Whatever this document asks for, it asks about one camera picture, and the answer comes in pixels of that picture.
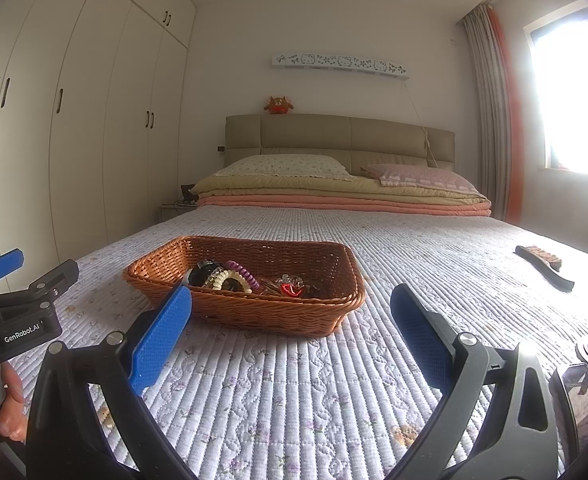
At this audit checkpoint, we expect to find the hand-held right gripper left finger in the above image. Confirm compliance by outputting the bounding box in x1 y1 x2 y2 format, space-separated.
26 283 199 480

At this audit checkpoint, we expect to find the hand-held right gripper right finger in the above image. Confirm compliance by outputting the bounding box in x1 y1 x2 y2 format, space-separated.
389 283 560 480

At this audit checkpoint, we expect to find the white ring pendant red cord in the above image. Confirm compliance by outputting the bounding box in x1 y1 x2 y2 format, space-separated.
201 269 305 299

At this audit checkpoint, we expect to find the purple spiral hair tie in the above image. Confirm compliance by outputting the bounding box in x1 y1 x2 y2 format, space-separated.
224 260 263 292

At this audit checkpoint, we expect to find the brown wicker basket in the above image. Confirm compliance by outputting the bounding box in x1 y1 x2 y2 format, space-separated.
122 234 367 339

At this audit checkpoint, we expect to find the person's left hand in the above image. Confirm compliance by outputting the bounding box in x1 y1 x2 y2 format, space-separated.
0 362 29 444

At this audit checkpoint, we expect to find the white quilted bedspread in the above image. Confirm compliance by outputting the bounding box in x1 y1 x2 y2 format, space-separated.
1 205 588 480

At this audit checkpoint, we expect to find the white nightstand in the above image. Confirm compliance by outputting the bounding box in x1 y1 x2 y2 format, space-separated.
159 202 197 222

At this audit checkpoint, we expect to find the black bristle brush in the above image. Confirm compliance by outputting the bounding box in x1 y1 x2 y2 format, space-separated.
515 243 575 292

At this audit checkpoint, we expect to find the white wardrobe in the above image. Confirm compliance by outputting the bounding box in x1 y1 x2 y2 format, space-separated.
0 0 197 303

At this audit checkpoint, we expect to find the pink checked pillow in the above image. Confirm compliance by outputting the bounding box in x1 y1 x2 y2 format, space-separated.
361 162 481 194

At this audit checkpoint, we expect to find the smartphone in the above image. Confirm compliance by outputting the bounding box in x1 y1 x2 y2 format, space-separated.
548 362 588 462

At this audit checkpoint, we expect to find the yellow folded blanket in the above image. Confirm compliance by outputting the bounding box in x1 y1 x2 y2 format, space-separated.
189 174 491 202

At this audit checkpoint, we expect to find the beige padded headboard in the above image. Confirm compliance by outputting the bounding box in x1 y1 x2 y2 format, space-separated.
224 113 456 179

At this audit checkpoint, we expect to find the cream floral pillow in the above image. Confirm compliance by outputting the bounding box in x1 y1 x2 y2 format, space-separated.
213 153 358 182

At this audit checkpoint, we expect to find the grey and orange curtain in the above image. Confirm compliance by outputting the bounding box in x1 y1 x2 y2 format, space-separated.
461 2 541 227

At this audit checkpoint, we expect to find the brown plush toy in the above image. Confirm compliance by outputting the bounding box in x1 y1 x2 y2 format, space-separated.
263 94 295 115

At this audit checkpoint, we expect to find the window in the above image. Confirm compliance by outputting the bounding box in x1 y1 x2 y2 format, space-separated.
523 6 588 179

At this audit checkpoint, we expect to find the black bracelet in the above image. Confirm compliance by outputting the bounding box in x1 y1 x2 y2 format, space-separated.
186 259 225 287

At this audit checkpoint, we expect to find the hanging cable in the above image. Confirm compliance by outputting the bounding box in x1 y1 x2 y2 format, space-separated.
403 80 433 167

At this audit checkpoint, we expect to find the white cutout wall shelf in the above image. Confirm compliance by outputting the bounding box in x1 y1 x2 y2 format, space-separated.
272 52 411 81

